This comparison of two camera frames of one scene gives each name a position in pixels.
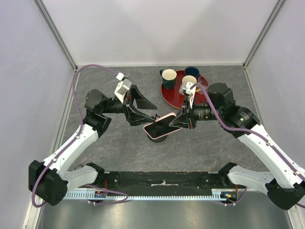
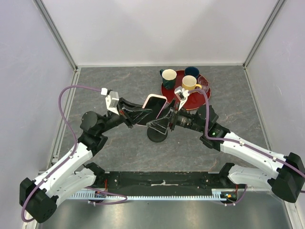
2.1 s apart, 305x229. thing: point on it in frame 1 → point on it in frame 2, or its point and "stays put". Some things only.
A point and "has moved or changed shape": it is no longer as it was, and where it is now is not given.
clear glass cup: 204,82 stays put
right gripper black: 185,120 → 161,124
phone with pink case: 160,128 has moved or changed shape
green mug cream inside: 168,77 stays put
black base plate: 163,183 stays put
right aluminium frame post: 277,8 stays put
